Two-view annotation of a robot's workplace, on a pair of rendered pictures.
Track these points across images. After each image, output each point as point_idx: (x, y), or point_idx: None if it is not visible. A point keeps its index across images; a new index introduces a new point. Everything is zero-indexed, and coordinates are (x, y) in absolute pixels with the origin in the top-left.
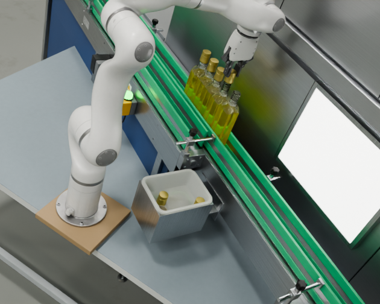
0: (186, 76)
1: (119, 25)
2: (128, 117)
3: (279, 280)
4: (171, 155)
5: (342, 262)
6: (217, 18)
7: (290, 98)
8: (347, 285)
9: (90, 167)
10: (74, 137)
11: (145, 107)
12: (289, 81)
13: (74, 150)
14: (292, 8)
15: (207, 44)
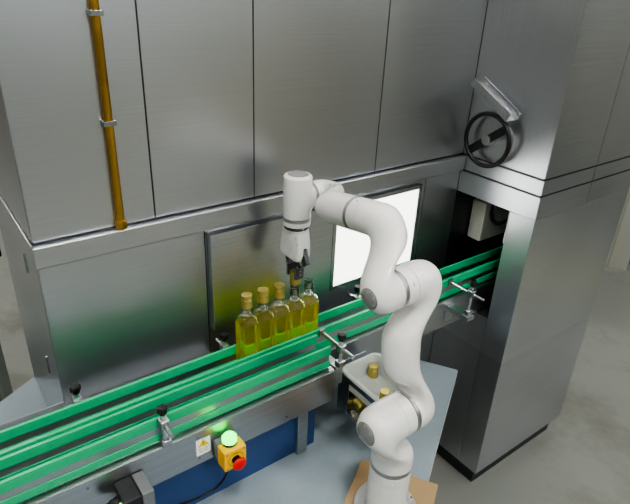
0: (209, 355)
1: (421, 279)
2: (210, 473)
3: (431, 318)
4: (323, 389)
5: None
6: (165, 279)
7: (320, 239)
8: (442, 270)
9: (406, 441)
10: (403, 439)
11: (253, 415)
12: (312, 230)
13: (399, 454)
14: (269, 181)
15: (166, 317)
